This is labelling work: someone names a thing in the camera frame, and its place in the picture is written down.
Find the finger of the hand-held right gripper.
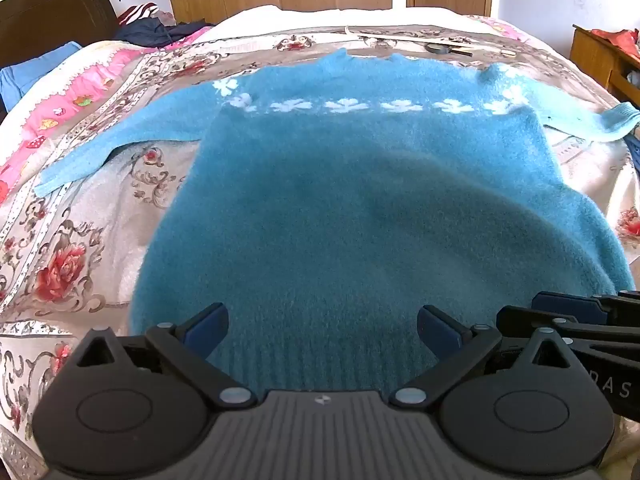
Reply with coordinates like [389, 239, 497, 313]
[496, 306, 640, 356]
[532, 290, 640, 323]

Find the red white striped cloth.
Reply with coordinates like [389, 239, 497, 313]
[118, 2, 160, 26]

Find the blue fuzzy flower-pattern sweater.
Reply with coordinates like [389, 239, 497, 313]
[35, 49, 640, 396]

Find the wooden side desk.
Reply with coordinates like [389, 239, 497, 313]
[570, 24, 640, 111]

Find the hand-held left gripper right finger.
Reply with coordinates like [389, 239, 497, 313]
[390, 305, 576, 408]

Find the floral satin bedspread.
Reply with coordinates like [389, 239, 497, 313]
[0, 22, 640, 480]

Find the black magnifying glass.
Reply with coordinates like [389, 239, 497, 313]
[425, 42, 473, 57]

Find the white bed sheet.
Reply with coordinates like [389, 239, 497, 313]
[197, 4, 501, 43]

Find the dark navy clothes pile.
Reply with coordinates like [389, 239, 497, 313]
[114, 16, 216, 50]

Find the blue pillow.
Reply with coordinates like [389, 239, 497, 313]
[0, 41, 83, 113]

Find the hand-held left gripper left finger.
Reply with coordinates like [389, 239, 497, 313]
[75, 302, 257, 408]

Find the pink printed quilt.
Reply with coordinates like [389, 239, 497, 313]
[0, 35, 211, 196]

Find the dark wooden headboard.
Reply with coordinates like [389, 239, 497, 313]
[0, 0, 121, 116]

